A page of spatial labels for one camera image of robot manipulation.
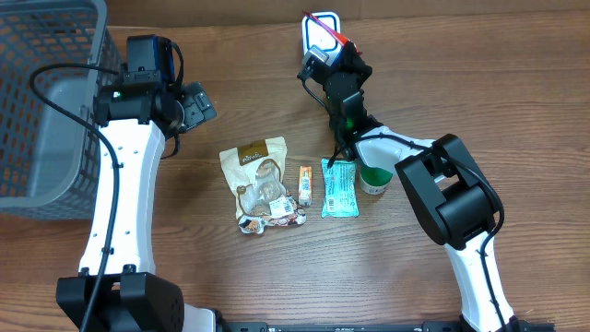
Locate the red snack bar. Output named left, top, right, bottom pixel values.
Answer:
left=303, top=11, right=349, bottom=47

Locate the orange white snack packet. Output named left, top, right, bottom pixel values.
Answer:
left=298, top=166, right=313, bottom=207

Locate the teal tissue packet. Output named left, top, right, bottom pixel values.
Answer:
left=322, top=159, right=360, bottom=218

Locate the green lid jar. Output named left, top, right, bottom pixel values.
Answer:
left=359, top=165, right=393, bottom=196

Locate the white snack wrapper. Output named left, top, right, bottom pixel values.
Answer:
left=219, top=136, right=306, bottom=234

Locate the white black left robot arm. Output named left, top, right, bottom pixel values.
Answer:
left=56, top=35, right=219, bottom=331

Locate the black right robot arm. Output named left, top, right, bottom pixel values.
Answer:
left=298, top=41, right=515, bottom=331

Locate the white barcode scanner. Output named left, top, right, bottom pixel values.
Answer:
left=301, top=11, right=342, bottom=65

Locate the grey plastic mesh basket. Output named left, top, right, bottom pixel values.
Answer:
left=1, top=0, right=122, bottom=219

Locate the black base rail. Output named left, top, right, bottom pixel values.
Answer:
left=216, top=320, right=557, bottom=332

